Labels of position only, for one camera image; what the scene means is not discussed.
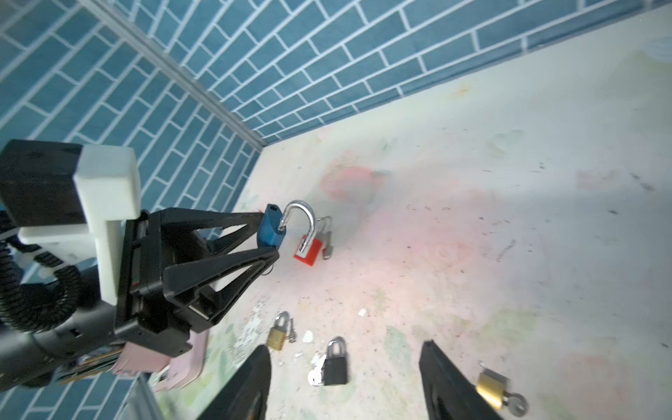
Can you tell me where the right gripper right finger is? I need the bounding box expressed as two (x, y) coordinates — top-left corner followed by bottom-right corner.
(418, 341), (501, 420)

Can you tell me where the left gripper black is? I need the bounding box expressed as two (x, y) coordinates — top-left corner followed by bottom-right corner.
(115, 208), (279, 357)

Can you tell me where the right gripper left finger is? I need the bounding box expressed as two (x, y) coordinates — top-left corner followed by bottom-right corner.
(198, 345), (271, 420)

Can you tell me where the large brass padlock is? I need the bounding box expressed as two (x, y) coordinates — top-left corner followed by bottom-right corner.
(266, 311), (297, 351)

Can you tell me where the blue padlock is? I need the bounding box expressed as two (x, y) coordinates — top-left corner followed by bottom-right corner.
(257, 199), (318, 258)

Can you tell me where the black padlock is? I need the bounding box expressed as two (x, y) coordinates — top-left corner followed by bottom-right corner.
(308, 336), (349, 387)

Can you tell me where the red padlock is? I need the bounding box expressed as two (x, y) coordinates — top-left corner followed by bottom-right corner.
(293, 216), (333, 266)

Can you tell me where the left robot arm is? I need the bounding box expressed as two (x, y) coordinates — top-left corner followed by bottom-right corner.
(1, 208), (279, 390)

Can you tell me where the silver loose key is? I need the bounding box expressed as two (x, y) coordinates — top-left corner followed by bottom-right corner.
(322, 229), (334, 261)

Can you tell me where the small brass padlock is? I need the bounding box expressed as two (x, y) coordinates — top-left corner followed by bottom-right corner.
(475, 362), (530, 418)

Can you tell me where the pink pencil case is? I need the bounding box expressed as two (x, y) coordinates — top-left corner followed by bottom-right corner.
(111, 331), (209, 391)

